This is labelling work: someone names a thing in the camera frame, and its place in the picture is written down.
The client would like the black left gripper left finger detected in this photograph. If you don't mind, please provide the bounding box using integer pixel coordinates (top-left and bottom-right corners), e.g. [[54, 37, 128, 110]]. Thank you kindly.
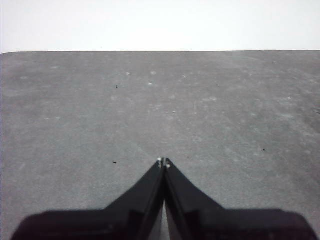
[[11, 157, 166, 240]]

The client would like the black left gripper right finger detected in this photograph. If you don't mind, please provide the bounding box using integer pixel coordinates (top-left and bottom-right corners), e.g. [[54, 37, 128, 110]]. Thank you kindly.
[[164, 157, 319, 240]]

